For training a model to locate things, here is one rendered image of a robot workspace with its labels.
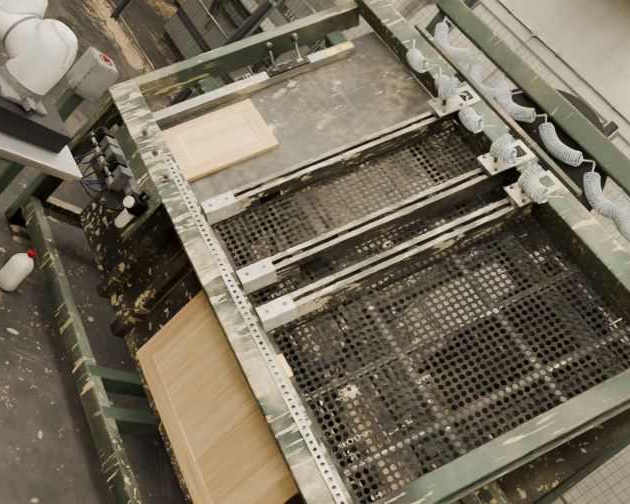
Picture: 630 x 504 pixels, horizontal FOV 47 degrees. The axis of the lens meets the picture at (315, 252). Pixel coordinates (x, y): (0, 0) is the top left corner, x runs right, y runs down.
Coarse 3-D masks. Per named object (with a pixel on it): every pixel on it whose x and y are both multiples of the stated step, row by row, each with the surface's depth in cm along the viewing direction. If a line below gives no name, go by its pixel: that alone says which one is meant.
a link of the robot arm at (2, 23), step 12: (0, 0) 235; (12, 0) 234; (24, 0) 235; (36, 0) 238; (0, 12) 235; (12, 12) 235; (24, 12) 237; (36, 12) 240; (0, 24) 236; (12, 24) 235; (0, 36) 238
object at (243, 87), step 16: (336, 48) 328; (352, 48) 328; (320, 64) 327; (256, 80) 319; (272, 80) 321; (208, 96) 315; (224, 96) 316; (160, 112) 311; (176, 112) 310; (192, 112) 314
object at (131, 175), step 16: (96, 144) 292; (112, 144) 294; (128, 144) 302; (96, 160) 303; (112, 160) 288; (128, 160) 299; (96, 176) 308; (112, 176) 284; (128, 176) 285; (144, 176) 290; (112, 192) 299; (128, 192) 285; (144, 192) 278; (112, 208) 285; (128, 208) 279; (144, 208) 281; (128, 224) 288
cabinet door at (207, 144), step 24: (192, 120) 310; (216, 120) 309; (240, 120) 308; (168, 144) 302; (192, 144) 302; (216, 144) 301; (240, 144) 300; (264, 144) 298; (192, 168) 293; (216, 168) 293
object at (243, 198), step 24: (456, 96) 294; (408, 120) 293; (432, 120) 292; (360, 144) 288; (384, 144) 289; (288, 168) 282; (312, 168) 281; (336, 168) 286; (240, 192) 278; (264, 192) 278; (288, 192) 284; (216, 216) 275
